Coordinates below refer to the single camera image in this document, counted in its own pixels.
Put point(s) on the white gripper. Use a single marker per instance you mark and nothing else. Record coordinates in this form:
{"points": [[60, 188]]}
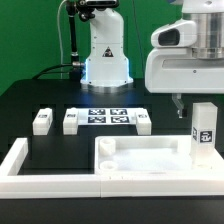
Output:
{"points": [[187, 57]]}

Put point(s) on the white desk top tray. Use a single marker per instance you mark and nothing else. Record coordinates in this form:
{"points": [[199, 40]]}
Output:
{"points": [[162, 154]]}

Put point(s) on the white U-shaped fence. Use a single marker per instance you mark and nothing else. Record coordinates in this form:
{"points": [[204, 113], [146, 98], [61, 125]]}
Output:
{"points": [[14, 185]]}

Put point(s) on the tag marker plate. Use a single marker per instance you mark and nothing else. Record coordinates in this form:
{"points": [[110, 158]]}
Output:
{"points": [[106, 116]]}

